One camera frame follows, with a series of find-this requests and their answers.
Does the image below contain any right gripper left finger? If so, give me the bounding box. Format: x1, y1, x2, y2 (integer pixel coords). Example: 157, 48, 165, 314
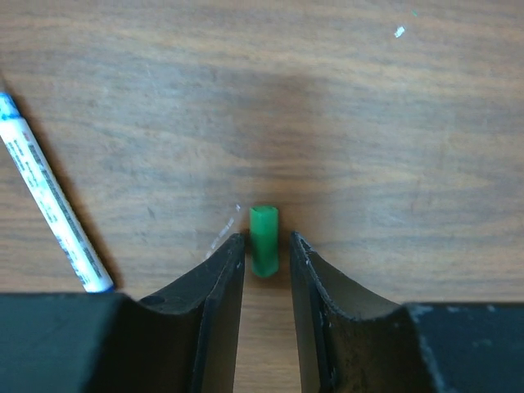
1, 233, 245, 392

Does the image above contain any green pen cap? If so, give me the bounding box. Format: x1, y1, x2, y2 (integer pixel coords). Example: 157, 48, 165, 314
249, 206, 279, 278

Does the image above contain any white purple pen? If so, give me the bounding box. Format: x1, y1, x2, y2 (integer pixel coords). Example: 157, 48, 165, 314
1, 91, 115, 293

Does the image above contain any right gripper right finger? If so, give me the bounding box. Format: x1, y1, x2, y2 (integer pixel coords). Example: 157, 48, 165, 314
290, 233, 523, 392

